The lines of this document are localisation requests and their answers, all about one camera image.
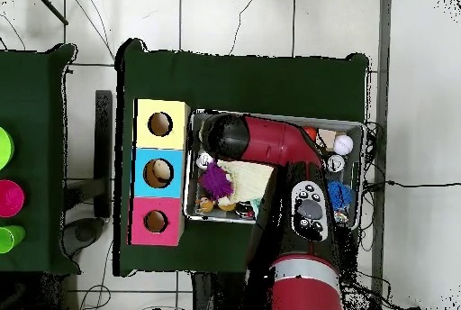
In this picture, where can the plain wooden block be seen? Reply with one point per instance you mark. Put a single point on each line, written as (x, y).
(327, 140)

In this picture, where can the wooden box with three holes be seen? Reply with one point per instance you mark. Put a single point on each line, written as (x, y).
(158, 142)

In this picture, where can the dark green table cloth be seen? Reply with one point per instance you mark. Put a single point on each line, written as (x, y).
(234, 83)
(32, 90)

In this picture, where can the black upright panel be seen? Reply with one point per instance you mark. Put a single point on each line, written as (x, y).
(103, 151)

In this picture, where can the silver drink can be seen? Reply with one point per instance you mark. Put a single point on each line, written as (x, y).
(336, 163)
(204, 159)

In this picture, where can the black pole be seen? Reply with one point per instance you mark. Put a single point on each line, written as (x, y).
(50, 7)

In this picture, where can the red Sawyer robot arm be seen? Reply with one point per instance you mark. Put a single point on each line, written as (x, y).
(266, 140)

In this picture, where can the cream knitted cloth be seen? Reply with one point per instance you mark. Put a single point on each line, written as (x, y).
(248, 180)

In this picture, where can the purple spiky ball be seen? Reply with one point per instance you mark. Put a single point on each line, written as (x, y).
(215, 182)

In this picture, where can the neon green plastic cup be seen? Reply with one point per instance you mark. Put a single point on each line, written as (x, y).
(9, 239)
(5, 149)

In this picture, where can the small white baseball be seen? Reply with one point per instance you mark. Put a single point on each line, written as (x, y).
(343, 144)

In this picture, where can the grey stand foot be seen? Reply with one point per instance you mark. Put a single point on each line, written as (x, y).
(81, 232)

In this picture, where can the pink plastic cup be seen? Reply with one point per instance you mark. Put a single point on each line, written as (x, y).
(10, 198)

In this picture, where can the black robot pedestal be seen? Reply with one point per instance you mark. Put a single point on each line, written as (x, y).
(216, 293)

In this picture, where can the blue spiky ball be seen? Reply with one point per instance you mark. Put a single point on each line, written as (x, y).
(340, 194)

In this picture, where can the orange red ball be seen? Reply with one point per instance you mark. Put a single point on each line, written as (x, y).
(310, 133)

